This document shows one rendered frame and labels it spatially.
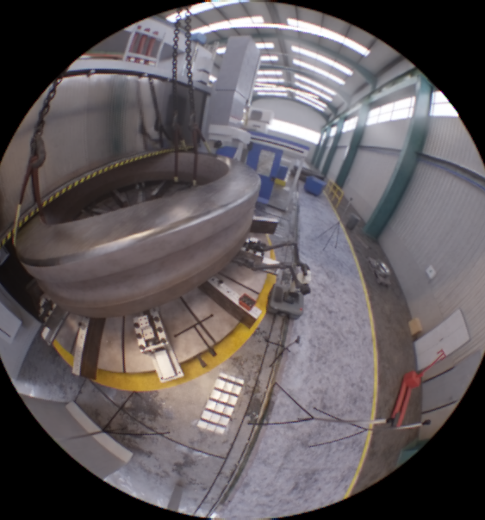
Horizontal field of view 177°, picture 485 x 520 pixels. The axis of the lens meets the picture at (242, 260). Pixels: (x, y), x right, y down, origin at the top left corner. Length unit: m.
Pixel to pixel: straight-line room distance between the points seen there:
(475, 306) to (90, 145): 9.74
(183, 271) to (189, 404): 1.81
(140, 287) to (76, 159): 2.86
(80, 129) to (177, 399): 4.62
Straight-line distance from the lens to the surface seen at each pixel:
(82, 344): 2.39
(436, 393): 6.48
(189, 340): 2.20
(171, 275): 1.66
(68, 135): 3.66
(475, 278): 6.58
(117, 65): 4.22
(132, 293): 1.68
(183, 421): 2.54
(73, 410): 3.39
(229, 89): 5.38
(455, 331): 5.85
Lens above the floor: 2.43
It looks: 44 degrees down
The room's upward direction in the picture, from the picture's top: 15 degrees clockwise
